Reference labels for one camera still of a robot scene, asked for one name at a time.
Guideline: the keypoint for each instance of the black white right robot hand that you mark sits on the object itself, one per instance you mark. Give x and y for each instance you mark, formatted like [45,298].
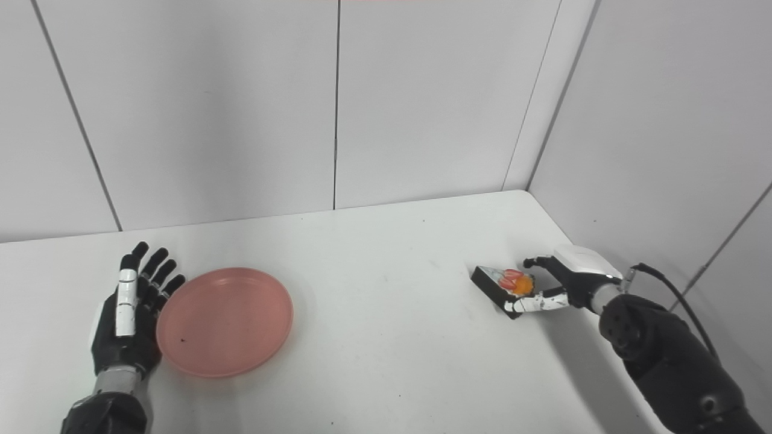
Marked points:
[582,271]

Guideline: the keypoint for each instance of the chocolate cake slice with fruit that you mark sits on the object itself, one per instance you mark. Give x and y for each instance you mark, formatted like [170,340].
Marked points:
[491,286]

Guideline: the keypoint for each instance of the pink round plate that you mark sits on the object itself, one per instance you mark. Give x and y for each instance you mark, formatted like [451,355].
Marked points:
[226,322]

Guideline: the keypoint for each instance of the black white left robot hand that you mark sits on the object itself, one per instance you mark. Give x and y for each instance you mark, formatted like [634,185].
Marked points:
[123,325]

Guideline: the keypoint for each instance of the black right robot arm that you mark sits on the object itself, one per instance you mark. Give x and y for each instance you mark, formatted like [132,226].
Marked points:
[669,361]

